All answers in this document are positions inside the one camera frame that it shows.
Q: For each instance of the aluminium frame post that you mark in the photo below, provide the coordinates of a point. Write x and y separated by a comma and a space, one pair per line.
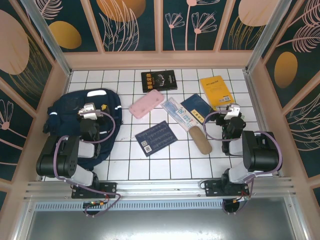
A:
48, 37
267, 35

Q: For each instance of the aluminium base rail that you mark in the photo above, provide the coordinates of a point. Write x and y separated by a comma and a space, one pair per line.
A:
160, 186

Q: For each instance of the navy blue backpack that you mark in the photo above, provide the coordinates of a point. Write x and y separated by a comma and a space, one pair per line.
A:
67, 105

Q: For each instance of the dark blue printed booklet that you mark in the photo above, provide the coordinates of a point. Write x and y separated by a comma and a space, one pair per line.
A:
156, 138

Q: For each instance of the black book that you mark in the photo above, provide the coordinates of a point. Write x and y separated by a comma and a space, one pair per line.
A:
159, 81

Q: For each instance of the yellow book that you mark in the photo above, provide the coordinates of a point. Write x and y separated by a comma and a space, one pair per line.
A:
216, 91

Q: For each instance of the pink pencil case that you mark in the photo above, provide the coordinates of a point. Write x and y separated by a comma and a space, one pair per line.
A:
146, 104

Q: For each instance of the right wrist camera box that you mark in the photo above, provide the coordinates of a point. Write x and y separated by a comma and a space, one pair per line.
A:
232, 112

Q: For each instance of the navy notebook with yellow label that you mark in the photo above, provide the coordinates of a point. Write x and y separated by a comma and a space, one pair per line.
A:
198, 107

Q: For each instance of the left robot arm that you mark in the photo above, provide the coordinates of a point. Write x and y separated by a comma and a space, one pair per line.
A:
62, 160

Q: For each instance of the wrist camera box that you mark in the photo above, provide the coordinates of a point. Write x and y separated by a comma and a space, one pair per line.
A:
87, 110
232, 112

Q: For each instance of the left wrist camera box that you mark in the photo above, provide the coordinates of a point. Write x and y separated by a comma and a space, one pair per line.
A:
87, 110

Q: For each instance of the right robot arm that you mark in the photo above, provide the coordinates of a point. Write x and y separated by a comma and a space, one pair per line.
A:
262, 155

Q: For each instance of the grey steel sheet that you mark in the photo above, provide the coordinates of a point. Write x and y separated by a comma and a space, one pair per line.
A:
160, 225

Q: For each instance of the clear plastic supplies pouch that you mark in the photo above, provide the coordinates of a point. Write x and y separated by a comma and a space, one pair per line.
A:
177, 112

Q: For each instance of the tan felt case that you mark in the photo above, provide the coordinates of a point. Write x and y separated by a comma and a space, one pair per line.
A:
200, 140

